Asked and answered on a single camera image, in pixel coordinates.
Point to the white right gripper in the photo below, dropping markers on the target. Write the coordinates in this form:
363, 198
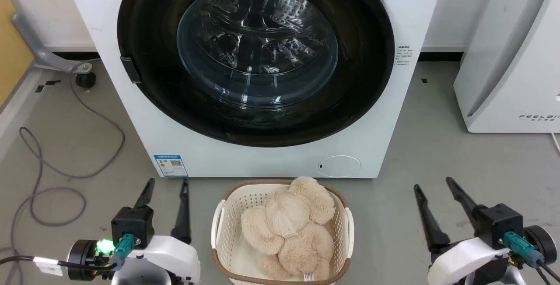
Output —
463, 261

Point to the blue energy label sticker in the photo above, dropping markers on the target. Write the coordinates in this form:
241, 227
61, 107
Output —
170, 166

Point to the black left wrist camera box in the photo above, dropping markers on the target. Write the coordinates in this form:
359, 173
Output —
131, 226

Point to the round white filter cover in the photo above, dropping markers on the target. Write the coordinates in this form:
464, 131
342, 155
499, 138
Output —
341, 166

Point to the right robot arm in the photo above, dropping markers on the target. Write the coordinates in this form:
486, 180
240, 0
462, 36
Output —
542, 239

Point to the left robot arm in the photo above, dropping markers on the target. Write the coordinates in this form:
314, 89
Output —
83, 254

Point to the white front-load washing machine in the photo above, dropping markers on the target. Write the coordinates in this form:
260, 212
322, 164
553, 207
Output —
262, 162

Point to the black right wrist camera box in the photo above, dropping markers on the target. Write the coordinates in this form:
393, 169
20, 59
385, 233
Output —
498, 223

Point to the beige plush teddy bear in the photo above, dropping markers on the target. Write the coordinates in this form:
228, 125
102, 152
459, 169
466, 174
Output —
284, 219

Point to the small printed text sticker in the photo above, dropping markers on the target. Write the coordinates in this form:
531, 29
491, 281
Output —
403, 56

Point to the white laundry basket brown rim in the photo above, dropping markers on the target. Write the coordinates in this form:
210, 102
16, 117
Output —
227, 215

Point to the black caster wheel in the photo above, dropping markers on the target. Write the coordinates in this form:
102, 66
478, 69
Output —
85, 80

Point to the grey metal furniture leg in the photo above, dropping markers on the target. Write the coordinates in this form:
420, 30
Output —
39, 55

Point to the round black glass washer door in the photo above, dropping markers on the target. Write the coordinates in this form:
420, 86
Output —
144, 101

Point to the white air purifier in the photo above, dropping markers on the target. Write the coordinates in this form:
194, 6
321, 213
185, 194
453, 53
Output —
516, 79

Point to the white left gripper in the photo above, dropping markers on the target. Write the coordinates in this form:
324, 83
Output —
166, 263

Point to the yellow wooden panel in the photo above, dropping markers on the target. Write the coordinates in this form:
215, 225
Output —
11, 48

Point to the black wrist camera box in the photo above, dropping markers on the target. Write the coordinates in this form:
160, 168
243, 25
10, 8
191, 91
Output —
131, 226
498, 223

